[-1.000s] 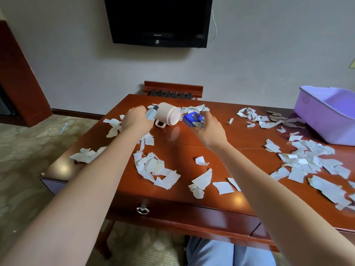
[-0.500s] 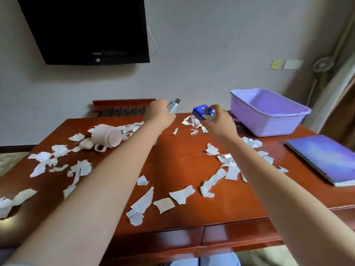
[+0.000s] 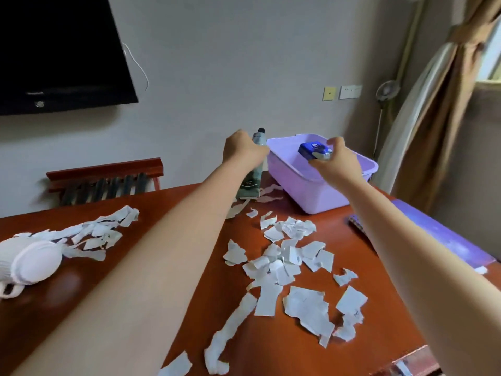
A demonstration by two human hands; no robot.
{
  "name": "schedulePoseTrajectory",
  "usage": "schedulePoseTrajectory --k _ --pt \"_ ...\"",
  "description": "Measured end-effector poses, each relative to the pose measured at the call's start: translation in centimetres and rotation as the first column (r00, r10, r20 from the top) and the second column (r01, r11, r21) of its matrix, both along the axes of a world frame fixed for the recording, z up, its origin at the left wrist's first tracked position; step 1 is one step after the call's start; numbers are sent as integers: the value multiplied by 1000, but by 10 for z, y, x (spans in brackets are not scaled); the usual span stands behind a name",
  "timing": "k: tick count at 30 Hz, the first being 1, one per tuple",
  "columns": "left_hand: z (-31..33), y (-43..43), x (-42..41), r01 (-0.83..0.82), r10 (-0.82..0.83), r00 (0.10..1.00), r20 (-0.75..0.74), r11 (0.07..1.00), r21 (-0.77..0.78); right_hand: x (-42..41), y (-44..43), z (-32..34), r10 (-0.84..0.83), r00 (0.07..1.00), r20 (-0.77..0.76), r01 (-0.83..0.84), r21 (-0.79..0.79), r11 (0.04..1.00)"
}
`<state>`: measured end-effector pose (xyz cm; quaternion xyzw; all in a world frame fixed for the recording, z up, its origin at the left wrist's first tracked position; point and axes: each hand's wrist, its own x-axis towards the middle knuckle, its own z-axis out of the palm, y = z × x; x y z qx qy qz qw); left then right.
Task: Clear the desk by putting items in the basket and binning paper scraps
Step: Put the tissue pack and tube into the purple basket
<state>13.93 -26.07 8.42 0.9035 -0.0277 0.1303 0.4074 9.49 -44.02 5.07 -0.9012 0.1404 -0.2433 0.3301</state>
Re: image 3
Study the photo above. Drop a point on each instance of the person's left hand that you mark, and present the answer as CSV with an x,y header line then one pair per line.
x,y
240,150

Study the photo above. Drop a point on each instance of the person's right hand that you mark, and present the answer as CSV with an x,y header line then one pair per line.
x,y
342,166

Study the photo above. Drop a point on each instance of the dark green tube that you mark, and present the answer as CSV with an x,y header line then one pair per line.
x,y
252,180

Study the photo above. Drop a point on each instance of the blue tissue pack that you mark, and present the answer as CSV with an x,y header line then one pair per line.
x,y
313,148

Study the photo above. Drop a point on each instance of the purple plastic basket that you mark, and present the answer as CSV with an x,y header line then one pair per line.
x,y
305,187

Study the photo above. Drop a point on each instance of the purple spiral notebook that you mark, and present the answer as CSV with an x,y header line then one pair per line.
x,y
438,231

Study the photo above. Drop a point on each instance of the white paper scraps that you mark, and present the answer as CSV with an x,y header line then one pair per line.
x,y
309,305

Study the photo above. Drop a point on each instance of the person's left forearm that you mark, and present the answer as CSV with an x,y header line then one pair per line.
x,y
137,289

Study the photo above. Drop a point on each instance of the person's right forearm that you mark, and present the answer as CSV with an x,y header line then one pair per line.
x,y
430,278

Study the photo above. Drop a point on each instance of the brown wooden desk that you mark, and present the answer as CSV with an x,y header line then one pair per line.
x,y
78,297

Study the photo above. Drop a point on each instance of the white sheer curtain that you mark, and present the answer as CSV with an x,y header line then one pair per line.
x,y
407,125

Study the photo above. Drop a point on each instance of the standing floor fan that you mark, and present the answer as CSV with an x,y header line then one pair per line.
x,y
387,90

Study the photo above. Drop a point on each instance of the brown curtain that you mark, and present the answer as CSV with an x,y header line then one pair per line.
x,y
434,133

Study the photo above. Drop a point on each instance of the yellow wall plate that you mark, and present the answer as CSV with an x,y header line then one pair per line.
x,y
329,93

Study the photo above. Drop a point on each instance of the yellowish wall pipe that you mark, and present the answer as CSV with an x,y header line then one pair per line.
x,y
409,43

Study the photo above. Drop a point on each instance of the window frame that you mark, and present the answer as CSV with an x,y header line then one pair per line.
x,y
491,54

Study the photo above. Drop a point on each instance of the black wall television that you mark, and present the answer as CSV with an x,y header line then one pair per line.
x,y
58,50

